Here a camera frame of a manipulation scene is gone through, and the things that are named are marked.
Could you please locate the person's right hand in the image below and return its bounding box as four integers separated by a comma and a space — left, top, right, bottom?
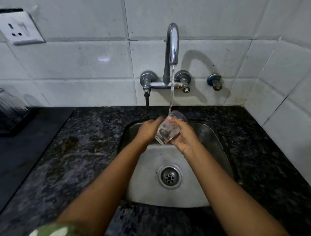
168, 116, 200, 154

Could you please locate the person's left hand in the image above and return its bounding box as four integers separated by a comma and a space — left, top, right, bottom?
136, 116, 165, 150

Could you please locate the clear drinking glass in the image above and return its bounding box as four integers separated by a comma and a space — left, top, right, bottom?
155, 111, 187, 145

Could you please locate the person's left forearm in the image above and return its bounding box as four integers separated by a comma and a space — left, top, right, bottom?
56, 139, 146, 236

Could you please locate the person's right forearm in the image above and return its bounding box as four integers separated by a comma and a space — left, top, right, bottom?
183, 143, 289, 236

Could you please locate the stainless steel sink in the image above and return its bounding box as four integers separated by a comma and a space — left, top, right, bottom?
118, 120, 235, 208

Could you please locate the round metal sink drain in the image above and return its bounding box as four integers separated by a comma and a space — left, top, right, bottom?
158, 165, 182, 189

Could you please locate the black drying mat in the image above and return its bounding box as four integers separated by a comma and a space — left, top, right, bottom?
0, 107, 75, 212

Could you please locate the ribbed clear glass container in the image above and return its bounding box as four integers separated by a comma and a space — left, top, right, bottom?
0, 88, 29, 136

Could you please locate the green patterned sleeve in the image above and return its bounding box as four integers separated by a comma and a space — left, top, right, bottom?
29, 222, 81, 236

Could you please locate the small wall angle valve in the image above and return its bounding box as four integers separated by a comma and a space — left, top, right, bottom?
207, 74, 223, 91

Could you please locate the chrome wall-mounted faucet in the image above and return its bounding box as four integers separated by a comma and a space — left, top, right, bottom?
140, 23, 191, 107

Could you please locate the white wall power socket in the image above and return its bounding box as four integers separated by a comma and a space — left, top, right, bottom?
0, 9, 46, 46

